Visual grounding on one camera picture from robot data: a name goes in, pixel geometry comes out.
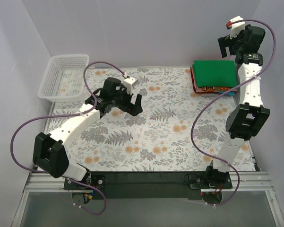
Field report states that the green t shirt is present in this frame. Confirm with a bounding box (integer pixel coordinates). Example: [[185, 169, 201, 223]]
[[192, 60, 238, 88]]

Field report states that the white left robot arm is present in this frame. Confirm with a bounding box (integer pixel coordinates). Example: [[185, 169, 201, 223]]
[[33, 77, 143, 189]]

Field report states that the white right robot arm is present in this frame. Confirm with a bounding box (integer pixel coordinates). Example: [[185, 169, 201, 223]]
[[204, 22, 270, 188]]

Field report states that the floral table mat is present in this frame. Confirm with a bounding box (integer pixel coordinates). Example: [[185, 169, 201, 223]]
[[37, 67, 258, 172]]

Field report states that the blue folded t shirt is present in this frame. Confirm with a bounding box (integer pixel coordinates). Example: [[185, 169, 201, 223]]
[[226, 91, 235, 96]]

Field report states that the pink folded t shirt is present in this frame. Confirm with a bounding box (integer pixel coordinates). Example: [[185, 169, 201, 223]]
[[194, 87, 231, 93]]

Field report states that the red folded t shirt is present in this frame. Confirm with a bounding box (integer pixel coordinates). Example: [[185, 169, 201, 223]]
[[190, 66, 197, 93]]

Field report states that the white plastic basket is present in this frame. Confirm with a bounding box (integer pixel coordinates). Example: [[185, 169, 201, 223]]
[[38, 54, 89, 103]]

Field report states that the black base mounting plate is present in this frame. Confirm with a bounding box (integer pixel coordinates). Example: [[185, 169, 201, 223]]
[[63, 171, 234, 201]]

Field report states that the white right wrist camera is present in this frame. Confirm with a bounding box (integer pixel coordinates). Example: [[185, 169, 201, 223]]
[[226, 16, 245, 40]]

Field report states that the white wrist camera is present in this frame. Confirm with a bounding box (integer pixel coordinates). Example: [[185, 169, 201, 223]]
[[122, 77, 138, 95], [226, 16, 245, 40]]

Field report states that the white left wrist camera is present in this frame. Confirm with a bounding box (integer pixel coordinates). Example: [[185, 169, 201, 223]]
[[122, 77, 138, 95]]

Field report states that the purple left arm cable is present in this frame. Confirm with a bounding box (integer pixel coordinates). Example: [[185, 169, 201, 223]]
[[9, 61, 130, 216]]

